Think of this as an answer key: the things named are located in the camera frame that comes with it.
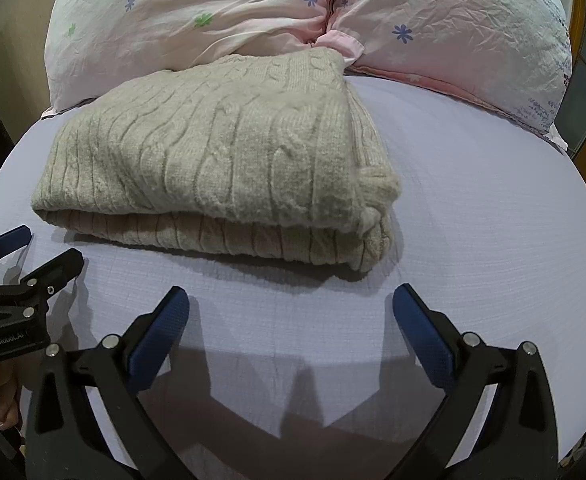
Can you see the lavender bed sheet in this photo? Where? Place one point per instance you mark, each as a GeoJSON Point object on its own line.
{"type": "Point", "coordinates": [473, 220]}

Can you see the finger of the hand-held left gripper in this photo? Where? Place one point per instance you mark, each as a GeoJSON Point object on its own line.
{"type": "Point", "coordinates": [55, 270]}
{"type": "Point", "coordinates": [8, 241]}

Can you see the person's left hand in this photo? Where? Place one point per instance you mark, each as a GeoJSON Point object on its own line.
{"type": "Point", "coordinates": [2, 385]}

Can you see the pink floral tree-print pillow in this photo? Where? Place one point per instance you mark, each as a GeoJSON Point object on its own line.
{"type": "Point", "coordinates": [183, 15]}

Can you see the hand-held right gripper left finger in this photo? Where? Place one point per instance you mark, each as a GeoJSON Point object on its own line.
{"type": "Point", "coordinates": [159, 339]}

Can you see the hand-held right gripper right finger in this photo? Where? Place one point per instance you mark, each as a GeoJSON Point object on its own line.
{"type": "Point", "coordinates": [423, 339]}

